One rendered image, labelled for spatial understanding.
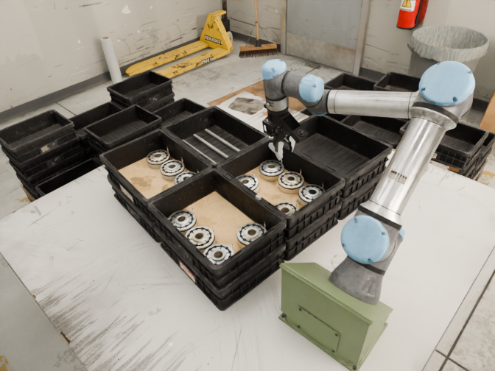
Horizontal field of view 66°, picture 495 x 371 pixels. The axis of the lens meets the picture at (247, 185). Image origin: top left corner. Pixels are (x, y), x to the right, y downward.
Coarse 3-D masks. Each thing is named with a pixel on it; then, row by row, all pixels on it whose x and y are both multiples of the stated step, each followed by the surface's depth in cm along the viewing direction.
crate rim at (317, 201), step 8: (256, 144) 158; (296, 152) 153; (232, 160) 151; (312, 160) 148; (320, 168) 145; (232, 176) 143; (336, 176) 140; (240, 184) 139; (336, 184) 137; (344, 184) 139; (328, 192) 134; (264, 200) 132; (312, 200) 131; (320, 200) 132; (272, 208) 129; (304, 208) 128; (312, 208) 131; (288, 216) 126; (296, 216) 126
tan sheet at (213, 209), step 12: (216, 192) 152; (192, 204) 147; (204, 204) 147; (216, 204) 147; (228, 204) 146; (204, 216) 142; (216, 216) 141; (228, 216) 141; (240, 216) 141; (216, 228) 137; (228, 228) 137; (216, 240) 133; (228, 240) 132
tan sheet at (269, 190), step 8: (256, 168) 163; (256, 176) 158; (264, 184) 154; (272, 184) 154; (304, 184) 153; (264, 192) 151; (272, 192) 150; (280, 192) 150; (272, 200) 147; (280, 200) 147; (288, 200) 146; (296, 200) 146
